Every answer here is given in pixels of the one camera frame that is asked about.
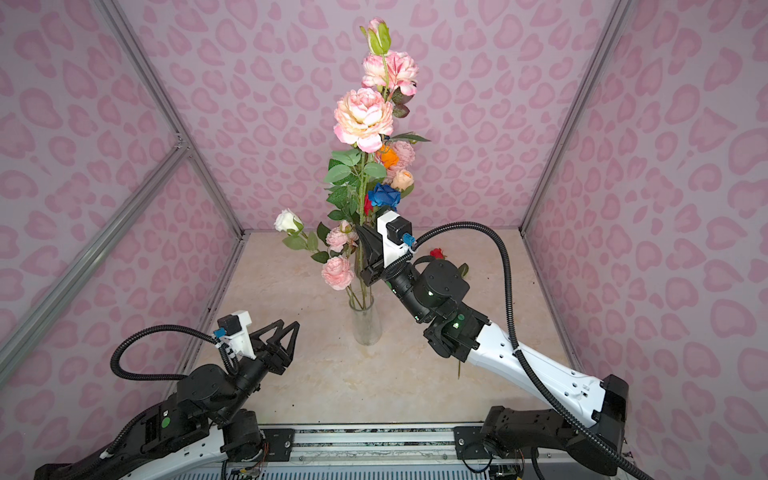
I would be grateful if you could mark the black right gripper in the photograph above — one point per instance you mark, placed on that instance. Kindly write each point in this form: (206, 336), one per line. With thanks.
(375, 255)

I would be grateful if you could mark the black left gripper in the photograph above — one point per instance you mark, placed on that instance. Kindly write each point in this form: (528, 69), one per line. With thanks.
(273, 356)

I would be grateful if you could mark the red rose stem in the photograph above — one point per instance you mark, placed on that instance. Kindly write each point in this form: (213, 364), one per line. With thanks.
(367, 207)
(438, 254)

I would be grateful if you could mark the large pink rose spray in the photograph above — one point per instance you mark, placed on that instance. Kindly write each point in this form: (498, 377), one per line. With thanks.
(364, 122)

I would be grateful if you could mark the peach rose stem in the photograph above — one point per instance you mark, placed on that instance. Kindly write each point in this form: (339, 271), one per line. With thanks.
(403, 182)

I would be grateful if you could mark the tall clear ribbed glass vase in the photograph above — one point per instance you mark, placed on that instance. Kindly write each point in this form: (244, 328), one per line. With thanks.
(366, 326)

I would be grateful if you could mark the orange flower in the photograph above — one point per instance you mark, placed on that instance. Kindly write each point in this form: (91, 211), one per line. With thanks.
(388, 157)

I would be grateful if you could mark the white rose spray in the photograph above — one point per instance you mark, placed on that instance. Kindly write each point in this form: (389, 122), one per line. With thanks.
(297, 237)

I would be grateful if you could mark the pink peony flower spray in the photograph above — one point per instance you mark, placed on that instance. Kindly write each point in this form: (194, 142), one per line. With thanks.
(405, 154)

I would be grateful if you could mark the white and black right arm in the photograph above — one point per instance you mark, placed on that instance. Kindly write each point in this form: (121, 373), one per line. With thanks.
(585, 416)

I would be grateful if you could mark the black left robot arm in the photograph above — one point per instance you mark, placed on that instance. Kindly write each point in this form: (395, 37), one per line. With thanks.
(204, 418)

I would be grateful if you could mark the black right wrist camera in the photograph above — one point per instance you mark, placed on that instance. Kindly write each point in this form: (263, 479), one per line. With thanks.
(397, 236)

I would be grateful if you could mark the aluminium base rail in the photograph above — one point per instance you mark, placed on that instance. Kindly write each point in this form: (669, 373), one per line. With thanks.
(390, 451)

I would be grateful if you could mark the aluminium diagonal frame bar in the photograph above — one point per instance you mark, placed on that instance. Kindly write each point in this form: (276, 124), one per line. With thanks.
(38, 320)

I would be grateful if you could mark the aluminium frame post right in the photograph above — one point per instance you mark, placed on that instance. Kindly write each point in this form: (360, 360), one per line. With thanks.
(620, 13)

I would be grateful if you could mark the aluminium frame corner post left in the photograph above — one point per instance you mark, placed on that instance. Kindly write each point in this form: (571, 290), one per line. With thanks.
(116, 19)

